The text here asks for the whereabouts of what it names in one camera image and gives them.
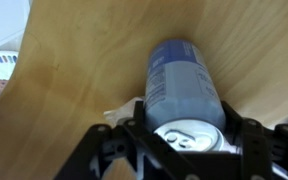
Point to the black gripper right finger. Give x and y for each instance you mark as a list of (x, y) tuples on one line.
[(260, 150)]

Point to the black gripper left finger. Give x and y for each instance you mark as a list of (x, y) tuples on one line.
[(117, 150)]

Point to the blue drink can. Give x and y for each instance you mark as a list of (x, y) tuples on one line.
[(184, 90)]

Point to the wooden stool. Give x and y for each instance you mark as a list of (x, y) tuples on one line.
[(84, 66)]

